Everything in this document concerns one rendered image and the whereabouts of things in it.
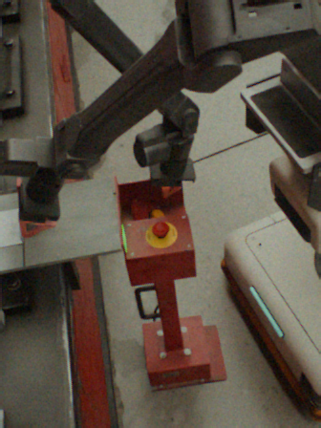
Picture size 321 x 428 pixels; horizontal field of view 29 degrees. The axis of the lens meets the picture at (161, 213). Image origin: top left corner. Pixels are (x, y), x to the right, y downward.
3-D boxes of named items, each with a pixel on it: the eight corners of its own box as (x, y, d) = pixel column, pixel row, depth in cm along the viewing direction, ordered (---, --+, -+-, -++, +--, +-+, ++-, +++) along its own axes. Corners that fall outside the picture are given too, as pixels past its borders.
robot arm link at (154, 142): (200, 109, 123) (176, 94, 129) (150, 122, 118) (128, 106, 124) (198, 160, 130) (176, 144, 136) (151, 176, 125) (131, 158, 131)
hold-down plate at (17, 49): (25, 114, 154) (21, 105, 151) (3, 117, 154) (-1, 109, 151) (21, 41, 172) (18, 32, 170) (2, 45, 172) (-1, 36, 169)
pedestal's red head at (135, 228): (197, 277, 146) (194, 233, 132) (131, 287, 146) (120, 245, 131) (184, 211, 158) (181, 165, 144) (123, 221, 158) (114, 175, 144)
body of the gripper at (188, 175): (146, 161, 139) (152, 139, 133) (190, 162, 141) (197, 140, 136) (150, 183, 135) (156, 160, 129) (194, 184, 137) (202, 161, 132)
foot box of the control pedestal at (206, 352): (227, 380, 198) (227, 365, 189) (151, 392, 198) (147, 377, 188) (216, 325, 210) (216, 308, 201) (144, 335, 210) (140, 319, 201)
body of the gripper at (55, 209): (21, 218, 105) (33, 191, 100) (18, 174, 111) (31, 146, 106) (57, 224, 108) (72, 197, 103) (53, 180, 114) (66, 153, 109)
